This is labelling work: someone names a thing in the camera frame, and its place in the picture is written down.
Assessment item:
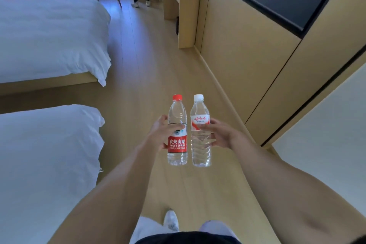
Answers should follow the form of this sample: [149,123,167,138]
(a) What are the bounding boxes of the white-cap water bottle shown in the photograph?
[190,94,213,168]

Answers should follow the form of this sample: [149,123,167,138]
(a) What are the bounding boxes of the light denim shorts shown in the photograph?
[130,217,239,241]

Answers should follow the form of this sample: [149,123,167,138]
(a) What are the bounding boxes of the person's left forearm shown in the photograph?
[47,138,161,244]

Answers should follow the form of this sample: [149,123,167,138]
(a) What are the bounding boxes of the black t-shirt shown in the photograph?
[134,231,366,244]

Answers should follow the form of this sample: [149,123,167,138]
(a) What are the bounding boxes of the person's white left shoe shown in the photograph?
[163,210,180,232]

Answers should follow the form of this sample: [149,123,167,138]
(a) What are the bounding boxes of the white bed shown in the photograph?
[0,104,106,244]
[0,0,112,96]

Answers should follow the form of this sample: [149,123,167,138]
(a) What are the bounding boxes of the person's right forearm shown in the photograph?
[231,135,366,244]

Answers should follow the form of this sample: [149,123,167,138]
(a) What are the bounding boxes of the wooden table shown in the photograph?
[161,0,202,49]

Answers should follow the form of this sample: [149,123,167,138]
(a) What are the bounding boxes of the red-cap water bottle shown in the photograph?
[167,94,188,166]

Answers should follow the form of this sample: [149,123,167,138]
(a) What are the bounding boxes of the person's right hand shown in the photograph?
[197,118,249,150]

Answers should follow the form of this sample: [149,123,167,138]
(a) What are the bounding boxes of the person's left hand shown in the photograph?
[146,114,186,151]

